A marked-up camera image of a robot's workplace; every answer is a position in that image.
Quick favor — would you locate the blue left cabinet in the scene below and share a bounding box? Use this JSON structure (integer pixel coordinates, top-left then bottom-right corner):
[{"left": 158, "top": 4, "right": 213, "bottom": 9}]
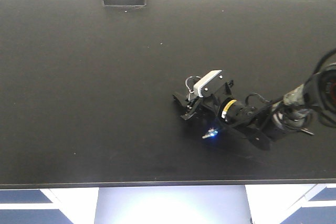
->
[{"left": 1, "top": 187, "right": 99, "bottom": 223}]

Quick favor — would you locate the blue cabinet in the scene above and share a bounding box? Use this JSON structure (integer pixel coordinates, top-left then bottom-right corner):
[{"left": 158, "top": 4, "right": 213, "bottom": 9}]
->
[
  {"left": 1, "top": 187, "right": 99, "bottom": 223},
  {"left": 245, "top": 183, "right": 335, "bottom": 223}
]

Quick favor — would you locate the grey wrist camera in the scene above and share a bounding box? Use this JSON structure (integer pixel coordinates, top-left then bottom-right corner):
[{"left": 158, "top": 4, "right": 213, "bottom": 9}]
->
[{"left": 193, "top": 70, "right": 225, "bottom": 98}]

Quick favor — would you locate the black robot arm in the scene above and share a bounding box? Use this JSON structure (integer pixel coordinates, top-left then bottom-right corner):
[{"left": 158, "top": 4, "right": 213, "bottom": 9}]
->
[{"left": 173, "top": 63, "right": 335, "bottom": 150}]

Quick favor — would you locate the small clear glass beaker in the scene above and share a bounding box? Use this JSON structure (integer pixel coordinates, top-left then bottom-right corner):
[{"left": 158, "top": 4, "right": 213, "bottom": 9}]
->
[{"left": 185, "top": 76, "right": 201, "bottom": 101}]

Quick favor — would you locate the blue right cabinet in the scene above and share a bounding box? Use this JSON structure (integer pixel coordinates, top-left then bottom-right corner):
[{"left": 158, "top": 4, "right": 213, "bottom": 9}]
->
[{"left": 245, "top": 183, "right": 335, "bottom": 223}]

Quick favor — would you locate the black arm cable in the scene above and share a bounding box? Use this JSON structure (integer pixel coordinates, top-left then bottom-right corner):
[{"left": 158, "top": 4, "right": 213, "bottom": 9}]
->
[{"left": 245, "top": 48, "right": 336, "bottom": 137}]

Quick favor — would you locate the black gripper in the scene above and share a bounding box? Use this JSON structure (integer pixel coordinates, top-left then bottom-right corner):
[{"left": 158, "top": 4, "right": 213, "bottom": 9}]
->
[{"left": 173, "top": 79, "right": 234, "bottom": 123}]

